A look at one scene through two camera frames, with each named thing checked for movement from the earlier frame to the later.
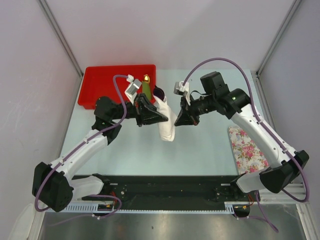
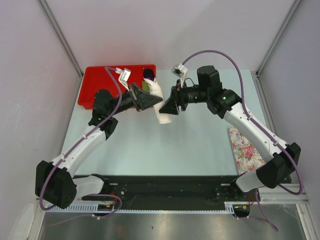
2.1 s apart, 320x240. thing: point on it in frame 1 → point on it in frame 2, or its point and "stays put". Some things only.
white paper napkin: [167, 129] → [155, 89]
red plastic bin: [97, 81] stays put
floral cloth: [248, 157] stays put
